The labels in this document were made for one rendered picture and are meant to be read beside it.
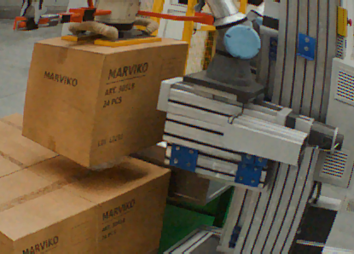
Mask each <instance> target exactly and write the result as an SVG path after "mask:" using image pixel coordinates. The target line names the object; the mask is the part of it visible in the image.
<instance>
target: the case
mask: <svg viewBox="0 0 354 254"><path fill-rule="evenodd" d="M100 39H102V38H95V39H88V40H86V41H79V42H75V41H74V42H73V41H68V40H67V41H66V40H64V39H63V40H61V37H58V38H52V39H47V40H42V41H37V42H35V43H34V45H33V51H32V58H31V64H30V67H29V73H28V79H27V84H26V95H25V102H24V109H23V125H22V132H21V134H22V135H23V136H24V137H26V138H29V139H31V140H33V141H34V142H36V143H37V144H39V145H41V146H43V147H46V148H48V149H49V150H52V151H54V152H56V153H58V154H60V155H62V156H64V157H66V158H68V159H70V160H71V161H72V162H75V163H77V164H79V165H82V166H84V167H86V168H90V167H95V166H97V165H99V164H104V163H106V162H108V161H111V160H112V159H118V158H121V157H123V156H125V155H127V154H130V153H134V152H136V151H138V150H141V149H143V148H145V147H150V146H152V145H154V144H158V143H160V142H163V141H165V140H163V139H162V138H163V133H164V128H165V118H166V113H167V112H164V111H160V110H158V103H159V97H160V86H161V83H162V82H165V81H167V80H171V79H174V78H183V73H184V68H185V63H186V59H187V54H188V50H189V43H186V42H183V41H179V40H176V39H169V38H163V37H162V41H160V42H151V43H141V44H132V45H127V46H123V47H113V48H112V47H108V46H107V47H106V46H103V45H102V46H100V45H98V44H97V45H95V44H94V42H95V40H100Z"/></svg>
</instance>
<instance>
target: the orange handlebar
mask: <svg viewBox="0 0 354 254"><path fill-rule="evenodd" d="M97 10H98V9H97ZM97 10H96V12H95V15H94V16H100V15H107V14H111V13H112V11H111V10H110V9H109V10H102V9H99V10H101V11H97ZM57 14H59V15H60V18H59V19H61V17H62V15H64V14H71V15H72V16H71V19H70V20H72V19H76V18H79V17H80V15H81V14H80V13H78V14H74V13H69V12H66V13H57ZM137 14H138V15H145V16H152V17H155V18H162V19H166V20H178V21H197V20H198V21H205V20H206V17H205V16H177V15H174V14H164V13H156V12H153V11H150V12H148V11H146V10H140V9H139V10H138V11H137ZM48 20H49V19H48V18H45V19H41V20H39V22H38V24H43V23H47V22H48ZM24 25H25V22H21V23H18V27H23V26H24Z"/></svg>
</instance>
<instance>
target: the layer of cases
mask: <svg viewBox="0 0 354 254"><path fill-rule="evenodd" d="M22 125H23V115H21V114H19V113H15V114H10V115H8V116H5V117H3V118H0V254H144V253H146V252H148V251H150V250H152V249H153V248H155V247H156V246H158V245H159V242H160V236H161V232H160V231H161V228H162V223H163V219H164V214H165V202H166V198H167V193H168V188H169V183H170V178H171V170H169V169H166V168H163V167H160V166H158V165H152V163H149V162H147V161H144V160H141V159H136V158H133V157H131V156H128V155H125V156H123V157H121V158H118V159H112V160H111V161H108V162H106V163H104V164H99V165H97V166H95V167H90V168H86V167H84V166H82V165H79V164H77V163H75V162H72V161H71V160H70V159H68V158H66V157H64V156H62V155H60V154H58V153H56V152H54V151H52V150H49V149H48V148H46V147H43V146H41V145H39V144H37V143H36V142H34V141H33V140H31V139H29V138H26V137H24V136H23V135H22V134H21V132H22Z"/></svg>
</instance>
